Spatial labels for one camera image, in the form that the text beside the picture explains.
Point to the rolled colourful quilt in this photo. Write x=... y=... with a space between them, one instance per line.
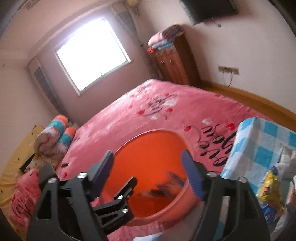
x=54 y=140

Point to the folded blankets on cabinet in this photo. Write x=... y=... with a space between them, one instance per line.
x=164 y=37

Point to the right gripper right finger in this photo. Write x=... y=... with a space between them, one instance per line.
x=231 y=210

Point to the yellow snack wrapper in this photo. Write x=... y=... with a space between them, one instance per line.
x=269 y=192

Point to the white air conditioner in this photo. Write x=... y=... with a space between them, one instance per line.
x=133 y=3

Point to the left grey curtain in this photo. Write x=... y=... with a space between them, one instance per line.
x=37 y=73

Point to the blue tissue packet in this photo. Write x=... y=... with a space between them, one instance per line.
x=271 y=214

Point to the right grey curtain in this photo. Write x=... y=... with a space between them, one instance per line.
x=124 y=17

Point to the wall power socket strip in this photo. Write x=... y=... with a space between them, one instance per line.
x=224 y=69

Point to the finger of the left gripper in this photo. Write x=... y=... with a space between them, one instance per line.
x=126 y=191

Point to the trash inside bucket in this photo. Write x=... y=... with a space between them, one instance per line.
x=169 y=188

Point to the bright window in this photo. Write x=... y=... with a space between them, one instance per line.
x=90 y=53

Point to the wall mounted black television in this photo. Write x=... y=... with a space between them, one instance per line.
x=199 y=11

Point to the pink floral bedspread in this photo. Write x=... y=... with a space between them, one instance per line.
x=206 y=120

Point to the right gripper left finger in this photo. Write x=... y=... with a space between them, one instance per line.
x=64 y=210

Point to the grey curtain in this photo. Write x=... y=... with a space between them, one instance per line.
x=37 y=73
x=124 y=17

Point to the brown wooden cabinet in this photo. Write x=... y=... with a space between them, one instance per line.
x=177 y=64

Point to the yellow bed sheet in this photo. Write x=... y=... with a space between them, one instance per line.
x=12 y=172

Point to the orange plastic trash bucket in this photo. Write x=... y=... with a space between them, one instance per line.
x=150 y=157

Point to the blue checkered tablecloth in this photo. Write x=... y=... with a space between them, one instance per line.
x=258 y=146

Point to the pink love pillow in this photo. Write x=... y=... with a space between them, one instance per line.
x=25 y=197

